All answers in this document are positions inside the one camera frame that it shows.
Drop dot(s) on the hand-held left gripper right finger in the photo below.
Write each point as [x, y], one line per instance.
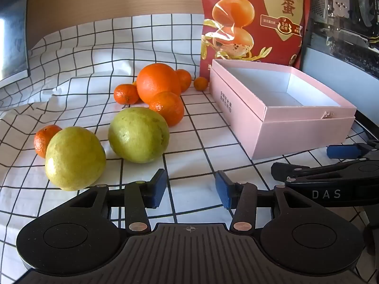
[224, 190]

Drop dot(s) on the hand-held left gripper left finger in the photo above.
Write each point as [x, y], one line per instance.
[157, 190]

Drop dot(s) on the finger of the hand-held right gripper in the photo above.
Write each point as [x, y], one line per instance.
[343, 151]
[281, 170]

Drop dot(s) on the green citrus fruit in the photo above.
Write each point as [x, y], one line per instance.
[75, 159]
[137, 134]

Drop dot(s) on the pink cardboard box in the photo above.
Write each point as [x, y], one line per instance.
[237, 109]

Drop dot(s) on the large orange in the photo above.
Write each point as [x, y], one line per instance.
[157, 82]

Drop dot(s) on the small orange mandarin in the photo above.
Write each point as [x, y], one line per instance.
[201, 83]

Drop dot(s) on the dark printed box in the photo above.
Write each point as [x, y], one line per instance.
[340, 20]

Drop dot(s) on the white black checked tablecloth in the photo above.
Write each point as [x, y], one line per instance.
[88, 65]

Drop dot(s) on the red snack bag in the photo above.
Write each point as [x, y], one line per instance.
[260, 14]

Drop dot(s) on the dark monitor screen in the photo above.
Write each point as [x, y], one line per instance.
[11, 20]

